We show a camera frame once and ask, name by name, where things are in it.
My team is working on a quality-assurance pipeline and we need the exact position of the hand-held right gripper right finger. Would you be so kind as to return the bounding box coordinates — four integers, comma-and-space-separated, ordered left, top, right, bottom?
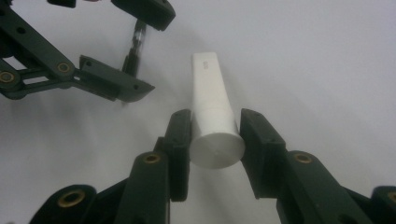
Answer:
238, 107, 375, 224

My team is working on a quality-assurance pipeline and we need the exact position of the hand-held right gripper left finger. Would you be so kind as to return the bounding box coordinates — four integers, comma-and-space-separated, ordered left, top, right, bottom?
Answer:
114, 108, 192, 224

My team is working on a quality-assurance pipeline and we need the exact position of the black pen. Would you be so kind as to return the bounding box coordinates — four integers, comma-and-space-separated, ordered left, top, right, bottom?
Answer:
121, 19, 148, 78

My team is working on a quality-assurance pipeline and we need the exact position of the white tube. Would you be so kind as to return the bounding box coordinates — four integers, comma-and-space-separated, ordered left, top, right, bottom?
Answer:
189, 51, 247, 171

